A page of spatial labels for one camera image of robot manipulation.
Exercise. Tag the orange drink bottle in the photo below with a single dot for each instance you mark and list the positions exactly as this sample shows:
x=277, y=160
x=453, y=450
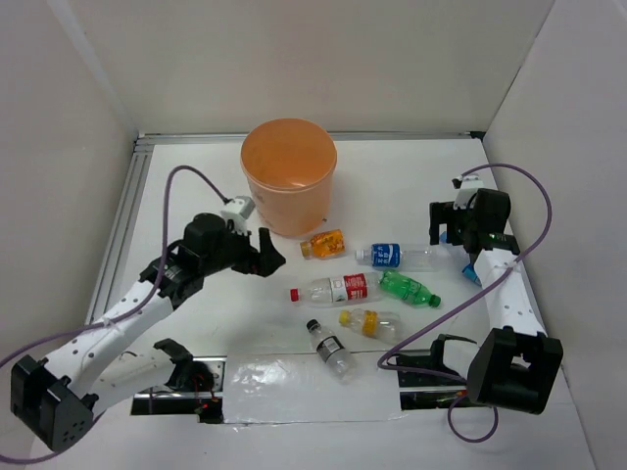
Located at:
x=323, y=245

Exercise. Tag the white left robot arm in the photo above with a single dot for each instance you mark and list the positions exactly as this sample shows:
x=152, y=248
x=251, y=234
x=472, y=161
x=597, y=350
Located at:
x=60, y=397

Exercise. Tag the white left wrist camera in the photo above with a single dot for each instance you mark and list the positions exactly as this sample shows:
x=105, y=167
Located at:
x=236, y=213

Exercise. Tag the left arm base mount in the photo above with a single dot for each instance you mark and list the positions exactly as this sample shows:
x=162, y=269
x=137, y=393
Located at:
x=195, y=387

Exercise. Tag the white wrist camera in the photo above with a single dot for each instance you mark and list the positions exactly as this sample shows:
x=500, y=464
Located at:
x=467, y=187
x=236, y=213

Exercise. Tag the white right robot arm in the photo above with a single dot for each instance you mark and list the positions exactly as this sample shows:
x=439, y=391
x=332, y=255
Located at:
x=516, y=365

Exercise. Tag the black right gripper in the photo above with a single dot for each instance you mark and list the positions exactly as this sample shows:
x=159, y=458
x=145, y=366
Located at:
x=443, y=213

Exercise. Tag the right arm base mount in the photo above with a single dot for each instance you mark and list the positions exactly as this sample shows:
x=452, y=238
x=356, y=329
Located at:
x=424, y=380

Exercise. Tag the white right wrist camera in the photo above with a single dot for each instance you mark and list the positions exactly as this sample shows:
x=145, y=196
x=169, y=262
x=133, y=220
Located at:
x=467, y=187

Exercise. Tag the blue label clear bottle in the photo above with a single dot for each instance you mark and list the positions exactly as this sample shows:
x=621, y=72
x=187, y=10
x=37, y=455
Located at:
x=402, y=257

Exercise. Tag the green plastic bottle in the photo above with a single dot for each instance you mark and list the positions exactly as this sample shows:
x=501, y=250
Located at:
x=407, y=290

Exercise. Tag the black cap clear bottle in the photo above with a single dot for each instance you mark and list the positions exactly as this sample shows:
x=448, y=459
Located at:
x=331, y=351

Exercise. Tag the orange plastic bin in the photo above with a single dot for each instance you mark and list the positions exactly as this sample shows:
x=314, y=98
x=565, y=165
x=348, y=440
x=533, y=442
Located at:
x=289, y=164

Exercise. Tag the yellow cap clear bottle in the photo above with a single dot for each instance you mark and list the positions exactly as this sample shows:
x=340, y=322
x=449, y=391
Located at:
x=386, y=327

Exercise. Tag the red label clear bottle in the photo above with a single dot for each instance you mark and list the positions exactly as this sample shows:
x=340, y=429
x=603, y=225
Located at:
x=339, y=290

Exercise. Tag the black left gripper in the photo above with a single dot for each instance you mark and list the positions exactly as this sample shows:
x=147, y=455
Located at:
x=257, y=262

